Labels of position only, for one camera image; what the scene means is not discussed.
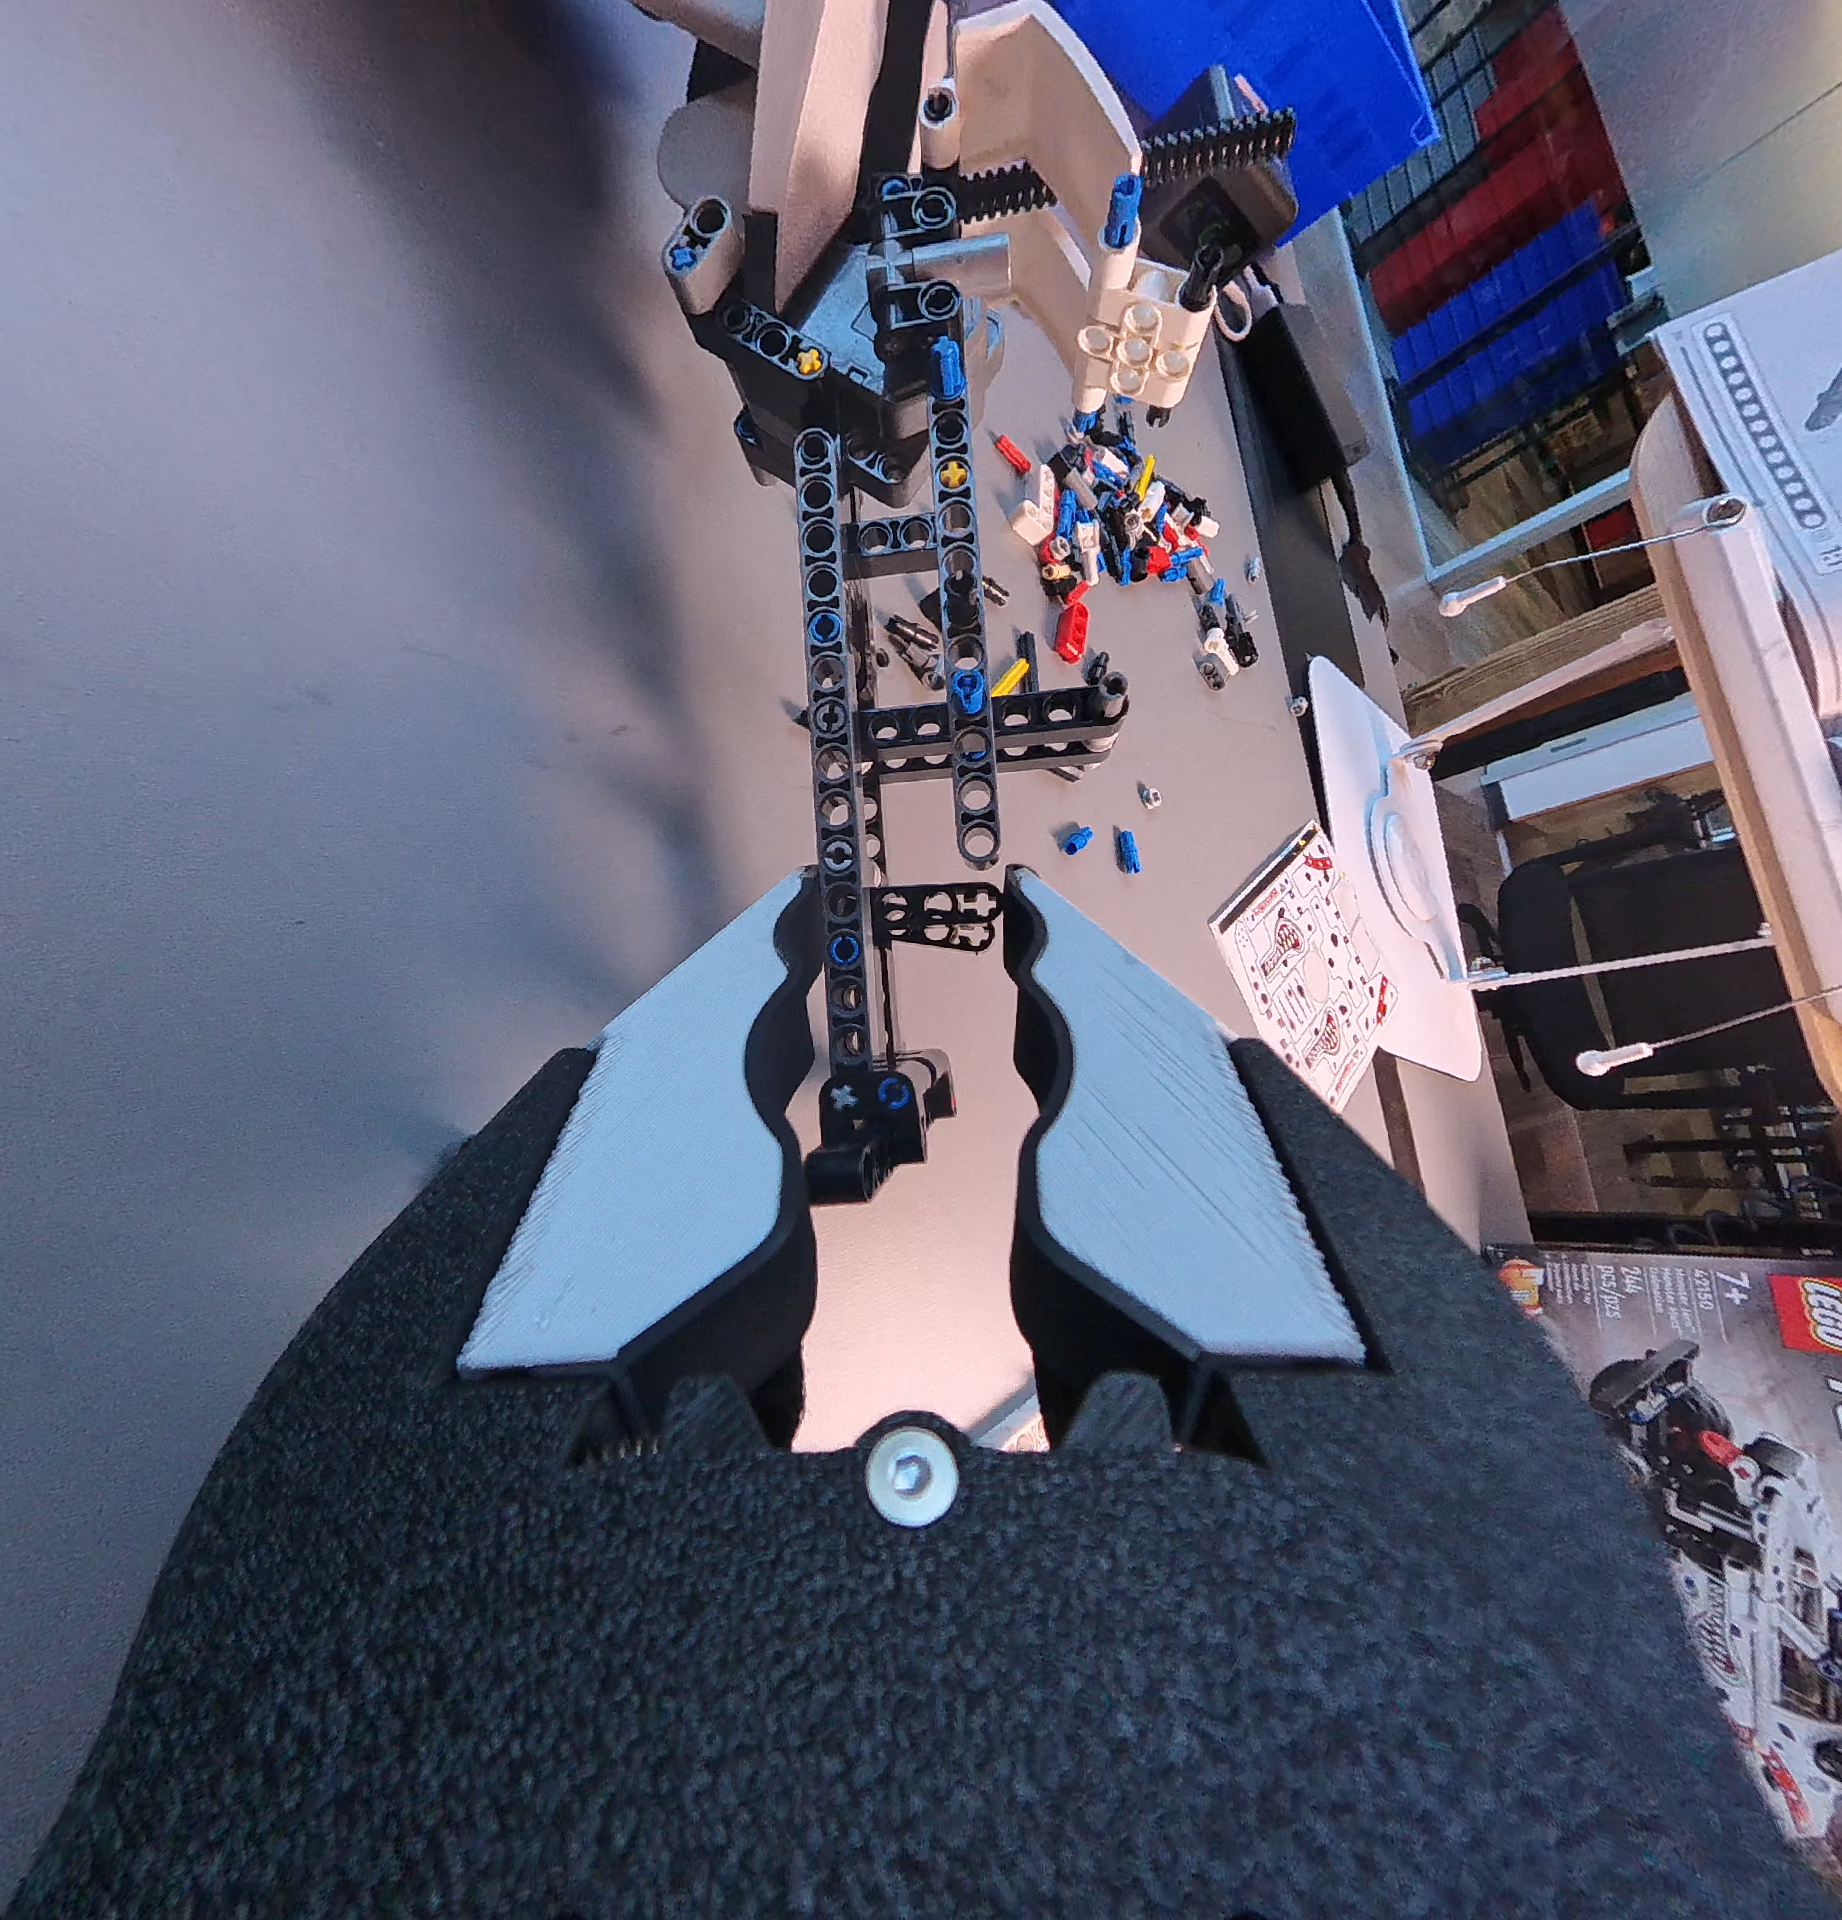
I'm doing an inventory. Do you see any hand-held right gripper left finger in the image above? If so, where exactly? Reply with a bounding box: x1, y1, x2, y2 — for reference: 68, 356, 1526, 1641
455, 869, 826, 1449

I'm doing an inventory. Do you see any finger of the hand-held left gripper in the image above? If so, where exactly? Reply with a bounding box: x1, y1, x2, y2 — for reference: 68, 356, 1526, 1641
748, 0, 930, 312

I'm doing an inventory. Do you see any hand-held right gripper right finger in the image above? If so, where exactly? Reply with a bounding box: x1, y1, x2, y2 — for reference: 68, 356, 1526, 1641
1001, 864, 1373, 1449

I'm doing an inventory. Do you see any toy brick vehicle chassis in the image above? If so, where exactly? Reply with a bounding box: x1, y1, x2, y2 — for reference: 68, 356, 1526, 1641
662, 0, 1302, 1205

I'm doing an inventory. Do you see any grey desk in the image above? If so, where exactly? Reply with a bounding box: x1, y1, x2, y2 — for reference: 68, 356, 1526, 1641
0, 0, 1530, 1920

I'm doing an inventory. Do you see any white printed sticker sheet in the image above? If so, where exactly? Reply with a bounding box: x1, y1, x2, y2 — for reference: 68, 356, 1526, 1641
1207, 822, 1400, 1115

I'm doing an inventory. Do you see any pile of small toy bricks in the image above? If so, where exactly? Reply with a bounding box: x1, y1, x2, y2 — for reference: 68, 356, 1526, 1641
995, 425, 1267, 691

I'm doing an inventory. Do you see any black office chair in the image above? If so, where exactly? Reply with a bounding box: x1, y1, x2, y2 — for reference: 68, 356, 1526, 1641
1497, 839, 1823, 1111

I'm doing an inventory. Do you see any black power adapter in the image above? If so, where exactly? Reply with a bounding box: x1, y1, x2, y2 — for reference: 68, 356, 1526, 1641
1249, 300, 1373, 481

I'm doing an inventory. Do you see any toy truck picture box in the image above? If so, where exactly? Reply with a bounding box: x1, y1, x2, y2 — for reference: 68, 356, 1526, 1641
1481, 1244, 1842, 1840

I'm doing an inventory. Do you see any stack of blue red bins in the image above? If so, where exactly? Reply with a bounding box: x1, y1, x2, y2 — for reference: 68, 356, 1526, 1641
1347, 0, 1673, 481

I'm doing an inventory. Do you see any open instruction booklet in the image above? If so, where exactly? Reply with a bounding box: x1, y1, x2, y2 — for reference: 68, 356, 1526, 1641
1655, 231, 1842, 722

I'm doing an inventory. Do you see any black power cable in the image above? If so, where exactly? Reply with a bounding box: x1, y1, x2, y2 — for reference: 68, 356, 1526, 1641
1327, 475, 1391, 628

